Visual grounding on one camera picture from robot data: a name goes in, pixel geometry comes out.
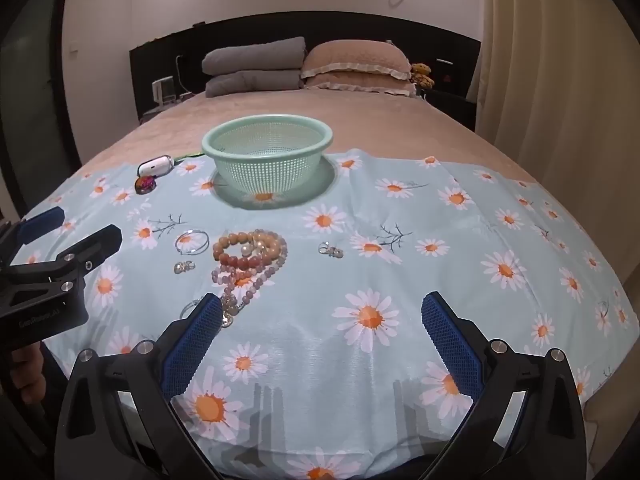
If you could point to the grey folded quilt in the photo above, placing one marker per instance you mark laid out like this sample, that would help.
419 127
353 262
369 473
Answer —
255 55
252 84

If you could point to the black headboard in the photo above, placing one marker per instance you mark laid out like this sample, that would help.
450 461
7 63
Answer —
240 30

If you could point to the black nightstand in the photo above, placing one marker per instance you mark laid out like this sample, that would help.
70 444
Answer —
452 105

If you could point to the silver hoop bangle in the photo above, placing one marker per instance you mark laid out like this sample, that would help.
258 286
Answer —
176 243

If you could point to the cream curtain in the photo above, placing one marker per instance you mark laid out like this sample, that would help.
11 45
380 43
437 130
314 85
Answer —
560 85

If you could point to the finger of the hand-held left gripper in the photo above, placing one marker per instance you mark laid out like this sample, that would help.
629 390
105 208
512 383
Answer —
42 222
97 245

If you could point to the iridescent multicolour brooch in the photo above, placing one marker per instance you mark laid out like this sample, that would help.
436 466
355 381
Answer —
145 185

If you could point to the daisy print blue cloth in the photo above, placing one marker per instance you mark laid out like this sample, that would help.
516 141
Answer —
310 345

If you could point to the green plastic mesh basket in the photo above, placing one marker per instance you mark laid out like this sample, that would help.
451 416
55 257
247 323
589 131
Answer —
270 172

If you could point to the brown plush toy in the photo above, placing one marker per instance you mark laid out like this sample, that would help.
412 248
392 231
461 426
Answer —
422 74

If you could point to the silver stud earring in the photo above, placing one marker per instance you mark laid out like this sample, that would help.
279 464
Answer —
324 248
336 252

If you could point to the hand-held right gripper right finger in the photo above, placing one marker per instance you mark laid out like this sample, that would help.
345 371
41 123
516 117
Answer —
450 347

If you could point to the beige ruffled pillow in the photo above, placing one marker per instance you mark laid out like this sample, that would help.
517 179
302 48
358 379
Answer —
355 57
360 86

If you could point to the white bedside device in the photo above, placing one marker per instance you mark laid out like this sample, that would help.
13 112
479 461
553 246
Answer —
163 91

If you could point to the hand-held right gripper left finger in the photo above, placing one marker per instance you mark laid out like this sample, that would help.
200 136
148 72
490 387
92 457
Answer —
192 347

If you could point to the person's left hand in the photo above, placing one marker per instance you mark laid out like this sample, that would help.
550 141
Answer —
30 372

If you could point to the white oval case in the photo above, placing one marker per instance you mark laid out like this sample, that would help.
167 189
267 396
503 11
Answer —
156 166

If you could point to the small pearl earring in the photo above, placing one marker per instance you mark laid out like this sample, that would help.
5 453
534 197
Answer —
190 265
178 268

